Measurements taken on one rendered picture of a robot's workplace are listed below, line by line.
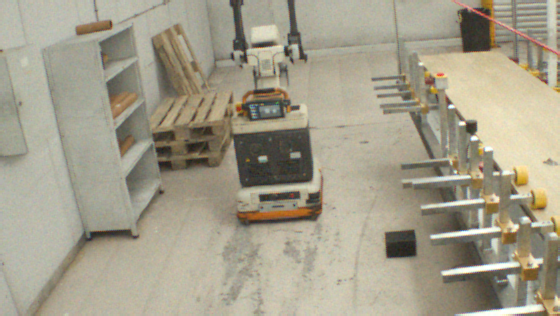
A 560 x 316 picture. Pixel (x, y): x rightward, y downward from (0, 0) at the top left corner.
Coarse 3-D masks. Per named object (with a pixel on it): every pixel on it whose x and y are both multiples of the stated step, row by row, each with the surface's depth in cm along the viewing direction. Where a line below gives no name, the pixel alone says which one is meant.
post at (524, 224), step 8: (520, 224) 182; (528, 224) 181; (520, 232) 183; (528, 232) 181; (520, 240) 183; (528, 240) 182; (520, 248) 184; (528, 248) 183; (520, 256) 185; (520, 280) 188; (520, 288) 189; (520, 296) 190; (520, 304) 191
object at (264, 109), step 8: (248, 104) 424; (256, 104) 424; (264, 104) 424; (272, 104) 423; (280, 104) 423; (288, 104) 429; (248, 112) 429; (256, 112) 429; (264, 112) 429; (272, 112) 429; (280, 112) 428; (256, 120) 434
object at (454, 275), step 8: (496, 264) 185; (504, 264) 184; (512, 264) 183; (448, 272) 185; (456, 272) 185; (464, 272) 184; (472, 272) 183; (480, 272) 183; (488, 272) 183; (496, 272) 183; (504, 272) 183; (512, 272) 183; (520, 272) 182; (448, 280) 185; (456, 280) 185; (464, 280) 184
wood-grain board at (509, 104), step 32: (448, 64) 483; (480, 64) 472; (512, 64) 462; (448, 96) 394; (480, 96) 386; (512, 96) 378; (544, 96) 370; (480, 128) 327; (512, 128) 320; (544, 128) 314; (512, 160) 278; (544, 160) 273
